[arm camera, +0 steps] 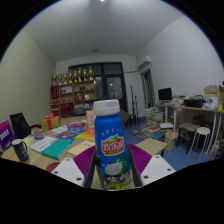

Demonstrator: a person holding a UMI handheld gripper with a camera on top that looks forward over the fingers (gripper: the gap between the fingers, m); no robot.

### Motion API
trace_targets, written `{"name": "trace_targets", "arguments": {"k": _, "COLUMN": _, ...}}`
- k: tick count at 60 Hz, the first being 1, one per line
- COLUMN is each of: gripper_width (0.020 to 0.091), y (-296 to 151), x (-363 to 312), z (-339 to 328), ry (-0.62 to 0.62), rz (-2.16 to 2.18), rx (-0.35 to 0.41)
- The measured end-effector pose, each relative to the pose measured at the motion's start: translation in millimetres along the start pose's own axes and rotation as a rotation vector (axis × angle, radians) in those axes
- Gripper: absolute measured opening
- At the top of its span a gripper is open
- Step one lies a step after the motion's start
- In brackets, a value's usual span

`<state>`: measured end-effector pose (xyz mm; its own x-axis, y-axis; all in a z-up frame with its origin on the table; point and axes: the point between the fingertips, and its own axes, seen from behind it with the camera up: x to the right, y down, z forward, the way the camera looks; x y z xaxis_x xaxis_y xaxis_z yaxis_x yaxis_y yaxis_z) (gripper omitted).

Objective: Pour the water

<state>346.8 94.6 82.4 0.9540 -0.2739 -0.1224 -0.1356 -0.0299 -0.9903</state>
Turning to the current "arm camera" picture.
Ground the cluttered wooden side desk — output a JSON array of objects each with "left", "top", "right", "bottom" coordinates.
[{"left": 163, "top": 99, "right": 224, "bottom": 148}]

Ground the blue drink bottle white cap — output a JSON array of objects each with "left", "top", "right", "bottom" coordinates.
[{"left": 92, "top": 99, "right": 133, "bottom": 192}]

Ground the black mug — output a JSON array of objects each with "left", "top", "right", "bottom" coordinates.
[{"left": 11, "top": 138, "right": 30, "bottom": 163}]

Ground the large manila envelope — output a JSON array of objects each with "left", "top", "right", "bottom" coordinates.
[{"left": 67, "top": 139, "right": 96, "bottom": 158}]

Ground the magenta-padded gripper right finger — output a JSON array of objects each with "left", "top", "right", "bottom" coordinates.
[{"left": 128, "top": 143, "right": 177, "bottom": 188}]

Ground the black office chair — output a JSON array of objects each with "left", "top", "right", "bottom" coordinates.
[{"left": 9, "top": 112, "right": 42, "bottom": 140}]

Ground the standing orange white card box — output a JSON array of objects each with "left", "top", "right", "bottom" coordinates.
[{"left": 85, "top": 109, "right": 98, "bottom": 129}]

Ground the orange red book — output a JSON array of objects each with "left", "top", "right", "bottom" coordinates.
[{"left": 74, "top": 127, "right": 96, "bottom": 141}]

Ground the white round stool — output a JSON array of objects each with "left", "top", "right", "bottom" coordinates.
[{"left": 188, "top": 126, "right": 212, "bottom": 157}]

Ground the wooden shelf unit with trophies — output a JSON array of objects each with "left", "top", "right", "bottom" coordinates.
[{"left": 49, "top": 65, "right": 98, "bottom": 116}]

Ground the dark glass double door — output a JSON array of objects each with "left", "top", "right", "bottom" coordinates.
[{"left": 68, "top": 62, "right": 128, "bottom": 113}]

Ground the black tripod stand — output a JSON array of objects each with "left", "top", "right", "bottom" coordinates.
[{"left": 129, "top": 85, "right": 139, "bottom": 118}]

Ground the grey padded chair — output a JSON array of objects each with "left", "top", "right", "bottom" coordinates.
[{"left": 118, "top": 109, "right": 132, "bottom": 126}]

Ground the yellow gift box red ribbon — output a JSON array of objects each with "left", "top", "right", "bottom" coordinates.
[{"left": 40, "top": 112, "right": 62, "bottom": 132}]

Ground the purple sign board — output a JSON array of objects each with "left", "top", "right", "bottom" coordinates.
[{"left": 0, "top": 119, "right": 15, "bottom": 153}]

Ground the black computer monitor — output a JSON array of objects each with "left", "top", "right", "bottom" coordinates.
[{"left": 157, "top": 87, "right": 173, "bottom": 103}]

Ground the white paper booklet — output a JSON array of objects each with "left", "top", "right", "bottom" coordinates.
[{"left": 29, "top": 135, "right": 59, "bottom": 154}]

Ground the teal book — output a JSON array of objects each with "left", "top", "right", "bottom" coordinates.
[{"left": 40, "top": 138, "right": 75, "bottom": 161}]

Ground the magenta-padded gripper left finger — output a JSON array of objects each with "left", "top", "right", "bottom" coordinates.
[{"left": 51, "top": 145, "right": 99, "bottom": 190}]

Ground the pile of books on floor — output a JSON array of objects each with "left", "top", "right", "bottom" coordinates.
[{"left": 136, "top": 107, "right": 174, "bottom": 140}]

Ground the white wall air conditioner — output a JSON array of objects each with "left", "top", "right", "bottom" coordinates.
[{"left": 136, "top": 55, "right": 153, "bottom": 72}]

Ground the colourful printed booklet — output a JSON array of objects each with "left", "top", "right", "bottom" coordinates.
[{"left": 31, "top": 130, "right": 47, "bottom": 140}]

